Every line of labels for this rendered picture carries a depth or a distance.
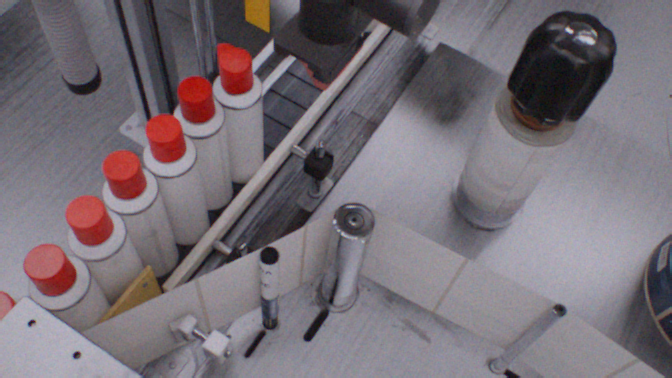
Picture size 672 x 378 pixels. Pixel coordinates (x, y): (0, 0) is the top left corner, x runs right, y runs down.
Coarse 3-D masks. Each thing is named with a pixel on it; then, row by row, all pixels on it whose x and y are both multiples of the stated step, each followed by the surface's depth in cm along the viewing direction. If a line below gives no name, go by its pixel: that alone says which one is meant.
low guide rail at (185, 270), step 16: (384, 32) 92; (368, 48) 90; (352, 64) 88; (336, 80) 87; (320, 96) 85; (320, 112) 85; (304, 128) 83; (288, 144) 81; (272, 160) 80; (256, 176) 79; (240, 192) 77; (256, 192) 79; (240, 208) 77; (224, 224) 75; (208, 240) 74; (192, 256) 73; (176, 272) 72; (192, 272) 74
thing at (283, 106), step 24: (288, 72) 91; (264, 96) 89; (288, 96) 89; (312, 96) 89; (336, 96) 90; (264, 120) 87; (288, 120) 87; (264, 144) 85; (216, 216) 79; (240, 216) 80
